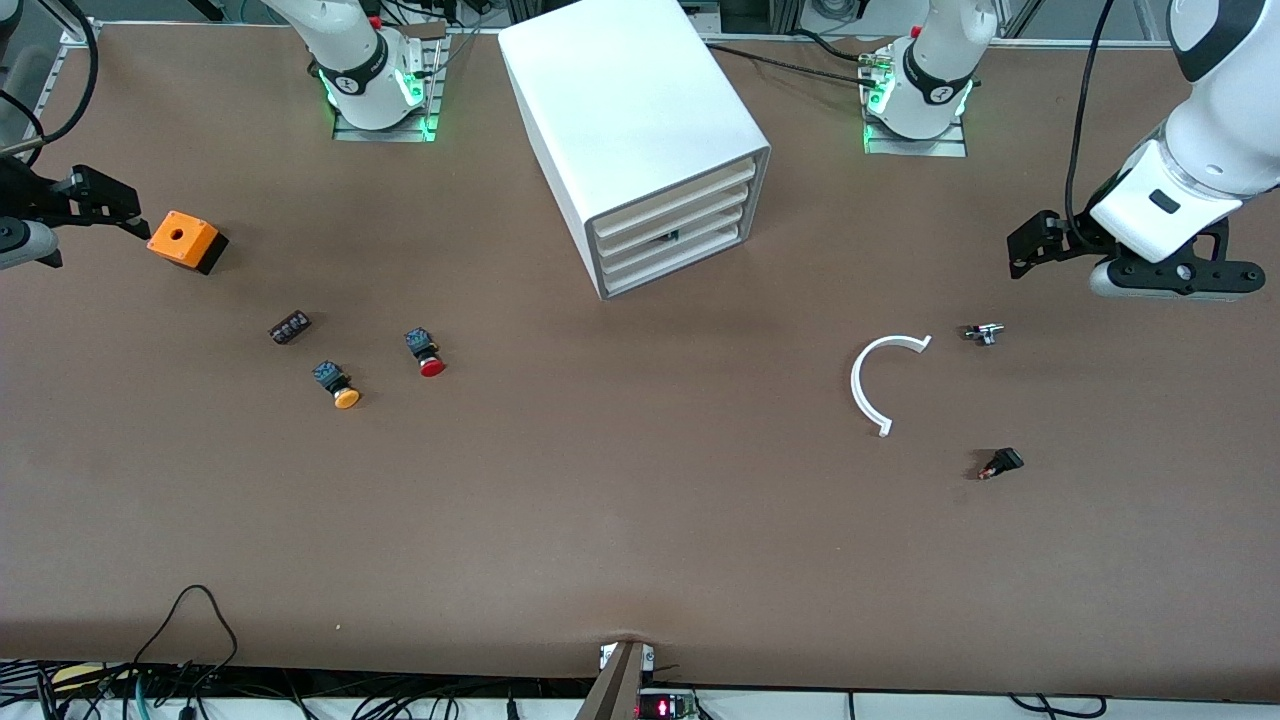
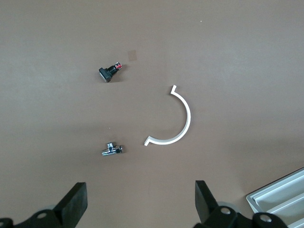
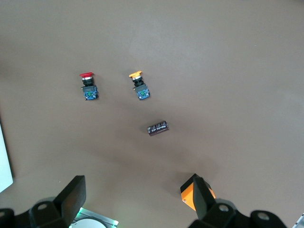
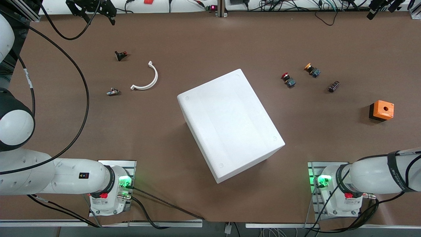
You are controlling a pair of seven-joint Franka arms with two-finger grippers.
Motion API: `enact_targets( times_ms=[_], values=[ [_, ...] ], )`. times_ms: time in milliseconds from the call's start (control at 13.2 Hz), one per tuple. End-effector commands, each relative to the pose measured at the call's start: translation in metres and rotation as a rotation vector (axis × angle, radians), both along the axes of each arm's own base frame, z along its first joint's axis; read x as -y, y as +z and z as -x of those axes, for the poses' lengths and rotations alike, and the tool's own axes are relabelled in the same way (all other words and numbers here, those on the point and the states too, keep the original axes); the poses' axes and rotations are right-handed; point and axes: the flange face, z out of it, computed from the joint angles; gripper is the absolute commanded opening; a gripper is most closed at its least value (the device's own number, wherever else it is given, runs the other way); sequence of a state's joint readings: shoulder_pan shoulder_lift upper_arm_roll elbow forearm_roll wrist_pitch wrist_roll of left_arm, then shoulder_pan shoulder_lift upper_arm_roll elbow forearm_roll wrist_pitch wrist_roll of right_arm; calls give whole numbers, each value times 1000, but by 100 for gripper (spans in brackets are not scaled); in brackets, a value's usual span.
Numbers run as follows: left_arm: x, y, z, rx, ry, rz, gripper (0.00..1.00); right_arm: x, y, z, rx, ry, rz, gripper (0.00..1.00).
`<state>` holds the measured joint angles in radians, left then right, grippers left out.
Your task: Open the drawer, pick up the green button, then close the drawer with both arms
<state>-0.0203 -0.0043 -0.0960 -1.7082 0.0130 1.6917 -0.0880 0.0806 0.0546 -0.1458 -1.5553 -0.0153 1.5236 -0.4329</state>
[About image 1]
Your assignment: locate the orange button box black base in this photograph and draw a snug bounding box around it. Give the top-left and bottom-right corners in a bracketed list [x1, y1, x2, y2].
[147, 210, 230, 276]

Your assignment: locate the yellow push button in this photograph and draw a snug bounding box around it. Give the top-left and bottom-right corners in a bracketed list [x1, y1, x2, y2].
[311, 360, 362, 410]

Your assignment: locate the red push button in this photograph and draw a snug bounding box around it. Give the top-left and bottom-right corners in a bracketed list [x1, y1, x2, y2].
[404, 327, 447, 379]

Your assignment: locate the white curved plastic arc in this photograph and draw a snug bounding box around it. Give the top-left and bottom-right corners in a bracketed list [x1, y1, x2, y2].
[850, 334, 933, 438]

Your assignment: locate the device with red display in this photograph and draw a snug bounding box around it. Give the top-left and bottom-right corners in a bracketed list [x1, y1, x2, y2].
[637, 690, 701, 720]

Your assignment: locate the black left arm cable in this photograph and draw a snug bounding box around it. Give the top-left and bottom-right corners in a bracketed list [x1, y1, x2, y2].
[1065, 0, 1116, 236]

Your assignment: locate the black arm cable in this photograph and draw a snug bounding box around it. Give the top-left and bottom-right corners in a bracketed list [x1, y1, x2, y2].
[0, 0, 101, 151]
[1065, 0, 1116, 236]

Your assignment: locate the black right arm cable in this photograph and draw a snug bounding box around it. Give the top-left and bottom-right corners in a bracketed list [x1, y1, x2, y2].
[0, 0, 101, 151]

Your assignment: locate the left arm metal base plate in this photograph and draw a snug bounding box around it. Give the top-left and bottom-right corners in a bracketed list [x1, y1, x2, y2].
[862, 50, 969, 158]

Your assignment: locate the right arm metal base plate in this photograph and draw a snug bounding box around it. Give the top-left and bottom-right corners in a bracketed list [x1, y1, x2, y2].
[333, 40, 446, 143]

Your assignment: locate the thick black table cable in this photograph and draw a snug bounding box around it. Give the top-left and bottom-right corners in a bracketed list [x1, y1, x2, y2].
[705, 42, 881, 86]

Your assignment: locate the black looped cable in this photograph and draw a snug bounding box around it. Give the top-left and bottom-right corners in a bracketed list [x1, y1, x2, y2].
[130, 585, 241, 691]

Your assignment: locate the brown wooden post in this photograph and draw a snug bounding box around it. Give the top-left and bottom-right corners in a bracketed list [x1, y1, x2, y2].
[575, 640, 646, 720]

